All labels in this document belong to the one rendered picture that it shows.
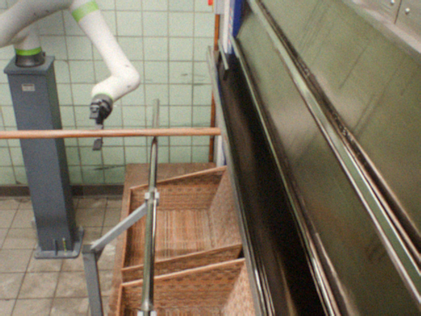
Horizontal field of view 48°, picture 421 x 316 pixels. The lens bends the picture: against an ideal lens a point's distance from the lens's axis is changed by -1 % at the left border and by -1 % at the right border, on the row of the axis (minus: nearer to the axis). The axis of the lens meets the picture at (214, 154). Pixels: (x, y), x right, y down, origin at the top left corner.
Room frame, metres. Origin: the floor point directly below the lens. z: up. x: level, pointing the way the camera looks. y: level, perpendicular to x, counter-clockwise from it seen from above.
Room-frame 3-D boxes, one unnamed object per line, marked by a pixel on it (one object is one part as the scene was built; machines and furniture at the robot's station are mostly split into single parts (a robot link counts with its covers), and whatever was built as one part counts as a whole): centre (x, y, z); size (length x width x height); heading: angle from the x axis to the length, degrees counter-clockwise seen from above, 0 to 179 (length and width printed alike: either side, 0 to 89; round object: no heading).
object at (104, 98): (1.81, 0.48, 1.19); 0.12 x 0.06 x 0.09; 97
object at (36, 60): (2.30, 0.95, 1.23); 0.26 x 0.15 x 0.06; 6
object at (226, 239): (1.63, 0.14, 0.72); 0.56 x 0.49 x 0.28; 6
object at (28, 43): (2.24, 0.95, 1.36); 0.16 x 0.13 x 0.19; 151
